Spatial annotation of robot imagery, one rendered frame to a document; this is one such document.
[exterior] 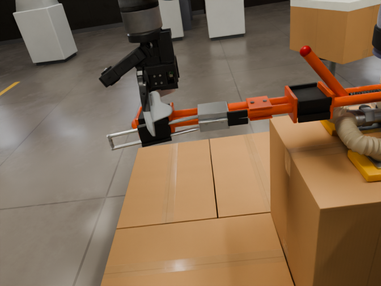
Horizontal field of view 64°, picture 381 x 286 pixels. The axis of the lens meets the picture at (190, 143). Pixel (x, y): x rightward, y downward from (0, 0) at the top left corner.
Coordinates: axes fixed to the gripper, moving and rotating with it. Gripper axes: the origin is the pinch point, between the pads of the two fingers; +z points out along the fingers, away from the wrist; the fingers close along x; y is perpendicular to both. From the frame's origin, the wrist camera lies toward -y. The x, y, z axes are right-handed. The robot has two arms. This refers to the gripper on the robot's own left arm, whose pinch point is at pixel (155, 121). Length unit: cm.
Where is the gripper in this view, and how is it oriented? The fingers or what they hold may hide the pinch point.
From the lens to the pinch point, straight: 71.4
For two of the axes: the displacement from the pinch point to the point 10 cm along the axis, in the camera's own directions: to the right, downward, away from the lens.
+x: 0.1, -5.1, 8.6
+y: 9.9, -1.2, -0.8
